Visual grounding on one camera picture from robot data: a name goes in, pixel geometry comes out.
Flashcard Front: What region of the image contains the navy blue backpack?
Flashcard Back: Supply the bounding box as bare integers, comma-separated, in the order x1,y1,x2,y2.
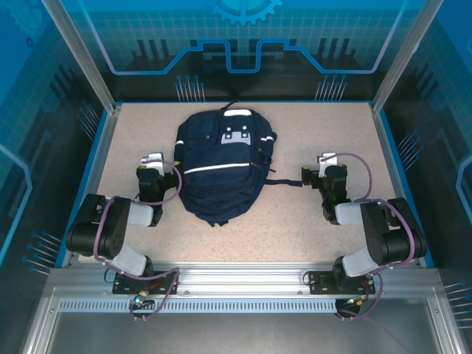
175,99,305,227

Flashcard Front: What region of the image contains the green-lit adapter board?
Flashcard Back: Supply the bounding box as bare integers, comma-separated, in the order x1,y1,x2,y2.
337,294,369,309
128,290,156,310

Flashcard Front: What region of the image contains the grey metal front shelf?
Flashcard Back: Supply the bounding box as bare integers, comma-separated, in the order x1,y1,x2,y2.
21,286,462,354

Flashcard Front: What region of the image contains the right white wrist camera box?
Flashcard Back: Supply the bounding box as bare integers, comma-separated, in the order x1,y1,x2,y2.
317,150,339,177

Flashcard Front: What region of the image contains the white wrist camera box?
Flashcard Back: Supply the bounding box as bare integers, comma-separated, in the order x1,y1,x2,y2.
317,150,339,177
139,150,166,175

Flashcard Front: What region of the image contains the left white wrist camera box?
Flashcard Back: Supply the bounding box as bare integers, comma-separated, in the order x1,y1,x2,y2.
139,150,166,175

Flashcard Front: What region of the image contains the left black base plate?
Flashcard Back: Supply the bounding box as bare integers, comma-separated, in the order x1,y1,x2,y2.
111,270,181,295

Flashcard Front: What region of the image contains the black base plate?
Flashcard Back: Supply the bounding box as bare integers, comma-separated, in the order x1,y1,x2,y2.
307,271,377,295
111,270,181,295

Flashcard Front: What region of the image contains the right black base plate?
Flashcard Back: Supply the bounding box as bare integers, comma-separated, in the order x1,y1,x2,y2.
307,271,377,295

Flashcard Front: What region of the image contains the aluminium mounting rail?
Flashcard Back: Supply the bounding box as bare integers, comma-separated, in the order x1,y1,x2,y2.
47,260,442,296

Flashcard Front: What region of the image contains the aluminium frame post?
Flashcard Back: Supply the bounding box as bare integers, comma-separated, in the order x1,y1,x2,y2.
41,0,122,114
369,0,448,115

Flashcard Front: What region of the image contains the slotted grey cable duct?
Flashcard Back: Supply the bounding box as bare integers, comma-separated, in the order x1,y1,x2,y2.
58,299,339,314

